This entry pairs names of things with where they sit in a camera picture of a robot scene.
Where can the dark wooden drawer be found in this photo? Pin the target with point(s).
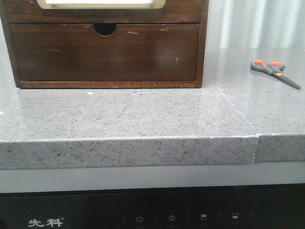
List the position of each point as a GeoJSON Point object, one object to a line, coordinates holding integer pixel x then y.
{"type": "Point", "coordinates": [134, 52]}

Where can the grey orange scissors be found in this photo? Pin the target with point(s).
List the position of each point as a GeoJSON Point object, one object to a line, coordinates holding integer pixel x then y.
{"type": "Point", "coordinates": [274, 69]}

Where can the dark brown wooden drawer cabinet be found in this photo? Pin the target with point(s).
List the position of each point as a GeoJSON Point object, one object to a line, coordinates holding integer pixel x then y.
{"type": "Point", "coordinates": [107, 16]}

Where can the black appliance control panel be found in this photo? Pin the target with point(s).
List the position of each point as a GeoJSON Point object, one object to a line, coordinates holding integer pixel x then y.
{"type": "Point", "coordinates": [235, 207]}

